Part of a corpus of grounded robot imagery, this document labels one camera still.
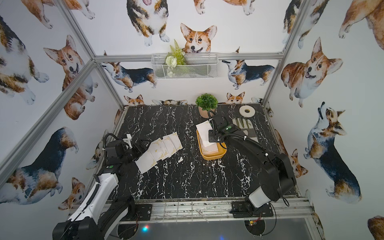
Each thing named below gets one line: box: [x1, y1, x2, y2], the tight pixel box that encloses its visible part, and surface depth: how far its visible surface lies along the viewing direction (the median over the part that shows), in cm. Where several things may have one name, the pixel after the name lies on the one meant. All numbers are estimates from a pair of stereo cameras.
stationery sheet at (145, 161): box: [135, 149, 157, 174], surface depth 92 cm
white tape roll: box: [239, 105, 256, 118], surface depth 120 cm
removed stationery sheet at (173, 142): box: [162, 131, 183, 155], surface depth 100 cm
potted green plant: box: [195, 93, 219, 119], surface depth 103 cm
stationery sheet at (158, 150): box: [148, 137, 172, 164], surface depth 97 cm
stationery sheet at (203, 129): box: [196, 120, 215, 148], surface depth 92 cm
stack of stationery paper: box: [200, 136, 219, 155], surface depth 90 cm
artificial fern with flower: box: [165, 39, 187, 78], surface depth 84 cm
